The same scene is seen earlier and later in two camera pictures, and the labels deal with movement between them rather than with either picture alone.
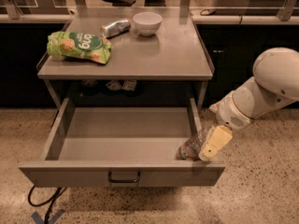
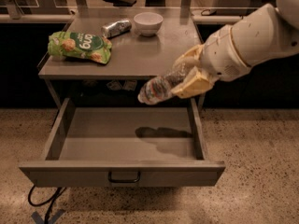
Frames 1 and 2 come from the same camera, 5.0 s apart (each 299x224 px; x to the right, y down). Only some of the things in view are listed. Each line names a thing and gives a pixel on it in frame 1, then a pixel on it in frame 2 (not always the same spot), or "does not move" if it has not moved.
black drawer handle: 110,179 does not move
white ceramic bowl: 147,22 does not move
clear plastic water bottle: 191,148 -> 158,89
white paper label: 114,85 does not move
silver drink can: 115,28 does not move
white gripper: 232,111 -> 220,56
